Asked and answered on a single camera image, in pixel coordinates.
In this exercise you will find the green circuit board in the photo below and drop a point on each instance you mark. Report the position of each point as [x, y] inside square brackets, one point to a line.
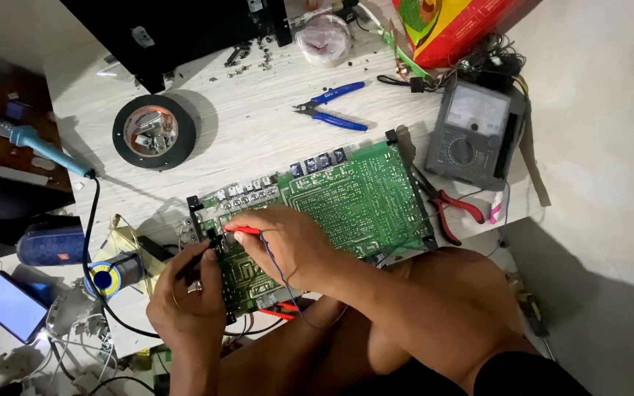
[361, 203]

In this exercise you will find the blue soldering iron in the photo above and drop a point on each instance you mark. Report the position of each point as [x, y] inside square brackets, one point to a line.
[42, 144]

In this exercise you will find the person's black shorts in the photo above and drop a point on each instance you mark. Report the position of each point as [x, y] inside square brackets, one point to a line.
[515, 379]

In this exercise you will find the scatter of small screws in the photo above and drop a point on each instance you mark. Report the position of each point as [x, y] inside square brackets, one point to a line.
[251, 55]

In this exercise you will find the clear plastic wrapped roll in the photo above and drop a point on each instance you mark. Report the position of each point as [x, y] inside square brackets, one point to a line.
[323, 39]

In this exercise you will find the black electrical tape roll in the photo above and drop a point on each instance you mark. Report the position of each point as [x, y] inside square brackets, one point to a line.
[121, 137]

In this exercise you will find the yellow paper sheet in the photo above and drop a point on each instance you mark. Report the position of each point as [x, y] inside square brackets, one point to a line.
[124, 236]

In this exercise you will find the black equipment casing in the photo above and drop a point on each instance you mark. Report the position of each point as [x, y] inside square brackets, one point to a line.
[185, 33]

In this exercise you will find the blue portable speaker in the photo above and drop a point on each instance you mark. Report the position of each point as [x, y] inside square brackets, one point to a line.
[53, 246]

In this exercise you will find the red and yellow cardboard box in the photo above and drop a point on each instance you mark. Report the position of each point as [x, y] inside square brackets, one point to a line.
[460, 27]

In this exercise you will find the person's right hand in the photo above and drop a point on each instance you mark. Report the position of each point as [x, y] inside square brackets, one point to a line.
[295, 247]

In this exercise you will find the grey analog multimeter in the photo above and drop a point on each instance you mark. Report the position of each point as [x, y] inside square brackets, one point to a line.
[468, 137]

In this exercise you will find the person's left hand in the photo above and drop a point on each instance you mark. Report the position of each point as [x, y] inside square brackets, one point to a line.
[187, 313]

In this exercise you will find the heap of small metal parts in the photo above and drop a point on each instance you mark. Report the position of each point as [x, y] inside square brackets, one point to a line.
[153, 132]

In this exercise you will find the black multimeter probe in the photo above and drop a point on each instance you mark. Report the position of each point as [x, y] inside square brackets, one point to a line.
[198, 259]

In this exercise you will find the smartphone with lit screen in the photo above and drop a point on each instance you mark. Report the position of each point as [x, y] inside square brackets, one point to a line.
[11, 307]

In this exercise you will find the red multimeter probe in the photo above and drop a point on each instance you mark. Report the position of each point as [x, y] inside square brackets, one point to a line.
[244, 230]

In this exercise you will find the pink and white tube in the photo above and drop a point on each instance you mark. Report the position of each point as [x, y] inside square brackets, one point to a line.
[497, 209]

